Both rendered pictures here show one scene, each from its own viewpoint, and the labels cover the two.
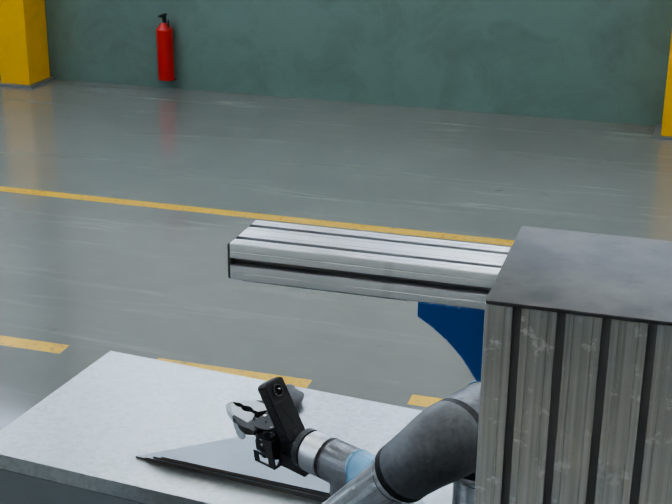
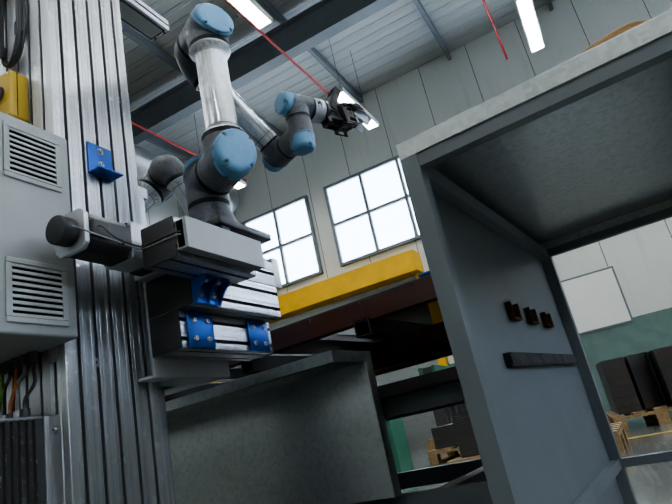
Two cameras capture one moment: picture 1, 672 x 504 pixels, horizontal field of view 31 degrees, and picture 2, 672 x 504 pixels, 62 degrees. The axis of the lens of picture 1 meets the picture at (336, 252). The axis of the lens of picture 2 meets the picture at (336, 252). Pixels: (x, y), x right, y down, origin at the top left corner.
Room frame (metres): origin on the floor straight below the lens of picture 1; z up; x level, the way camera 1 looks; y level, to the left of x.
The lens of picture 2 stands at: (2.05, -1.47, 0.47)
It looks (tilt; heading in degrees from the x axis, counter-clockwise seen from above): 18 degrees up; 98
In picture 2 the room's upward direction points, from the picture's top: 12 degrees counter-clockwise
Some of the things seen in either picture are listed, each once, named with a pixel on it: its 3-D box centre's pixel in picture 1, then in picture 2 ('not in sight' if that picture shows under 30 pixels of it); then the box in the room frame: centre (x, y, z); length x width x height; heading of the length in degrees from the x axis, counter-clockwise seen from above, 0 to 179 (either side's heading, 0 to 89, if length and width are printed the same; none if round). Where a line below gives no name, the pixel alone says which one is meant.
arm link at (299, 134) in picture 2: not in sight; (298, 137); (1.81, -0.02, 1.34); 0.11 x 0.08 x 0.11; 138
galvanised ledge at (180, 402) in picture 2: not in sight; (185, 406); (1.23, 0.25, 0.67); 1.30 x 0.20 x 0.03; 158
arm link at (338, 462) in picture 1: (351, 470); (294, 106); (1.82, -0.03, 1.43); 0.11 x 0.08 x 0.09; 48
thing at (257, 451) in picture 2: not in sight; (211, 464); (1.26, 0.32, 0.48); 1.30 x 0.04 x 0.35; 158
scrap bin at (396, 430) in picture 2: not in sight; (380, 448); (1.24, 4.50, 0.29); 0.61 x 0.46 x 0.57; 83
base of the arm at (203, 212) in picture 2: not in sight; (211, 222); (1.55, -0.14, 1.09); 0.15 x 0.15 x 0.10
